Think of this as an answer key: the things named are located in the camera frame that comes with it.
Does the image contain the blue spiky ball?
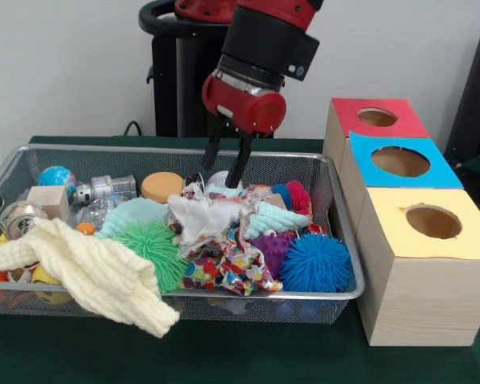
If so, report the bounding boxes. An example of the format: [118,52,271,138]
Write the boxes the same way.
[280,233,354,294]

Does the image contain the colourful patterned cloth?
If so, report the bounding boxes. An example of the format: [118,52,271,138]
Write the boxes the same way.
[180,232,282,297]
[166,184,265,249]

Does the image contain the tan round bun toy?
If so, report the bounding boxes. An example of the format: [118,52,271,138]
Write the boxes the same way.
[141,171,185,205]

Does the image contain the pale yellow cloth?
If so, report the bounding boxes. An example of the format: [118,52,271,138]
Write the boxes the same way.
[0,216,181,338]

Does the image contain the mint green cloth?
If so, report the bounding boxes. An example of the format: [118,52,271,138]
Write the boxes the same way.
[98,186,311,241]

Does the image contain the purple spiky ball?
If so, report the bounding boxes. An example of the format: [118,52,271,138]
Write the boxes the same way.
[250,230,295,279]

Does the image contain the wooden box with three holes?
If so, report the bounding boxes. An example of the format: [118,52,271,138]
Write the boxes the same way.
[322,98,480,347]

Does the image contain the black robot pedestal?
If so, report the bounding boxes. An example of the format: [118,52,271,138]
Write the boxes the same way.
[138,0,305,139]

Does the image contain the small wooden cube block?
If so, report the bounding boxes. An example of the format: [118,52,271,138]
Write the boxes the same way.
[26,186,70,222]

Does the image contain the shallow clear mesh bin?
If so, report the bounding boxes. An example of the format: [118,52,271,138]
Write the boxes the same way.
[0,144,365,323]

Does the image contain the green spiky ball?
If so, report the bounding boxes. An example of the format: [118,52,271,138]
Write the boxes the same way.
[114,220,190,294]

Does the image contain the crushed silver can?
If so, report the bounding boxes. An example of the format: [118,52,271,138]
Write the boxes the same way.
[184,173,206,193]

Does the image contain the pale pink ball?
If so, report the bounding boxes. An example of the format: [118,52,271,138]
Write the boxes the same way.
[208,170,233,188]

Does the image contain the crushed clear water bottle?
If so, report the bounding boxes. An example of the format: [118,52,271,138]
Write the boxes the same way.
[70,175,138,229]

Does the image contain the small blue globe ball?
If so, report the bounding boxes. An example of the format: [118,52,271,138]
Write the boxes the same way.
[38,166,77,197]

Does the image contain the red spiky toy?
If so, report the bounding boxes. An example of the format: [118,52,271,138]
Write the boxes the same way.
[284,180,313,217]

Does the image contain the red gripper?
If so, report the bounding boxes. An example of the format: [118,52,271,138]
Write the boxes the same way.
[202,72,288,190]

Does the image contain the round silver tin can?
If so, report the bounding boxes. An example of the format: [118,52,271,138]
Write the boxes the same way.
[0,202,49,241]

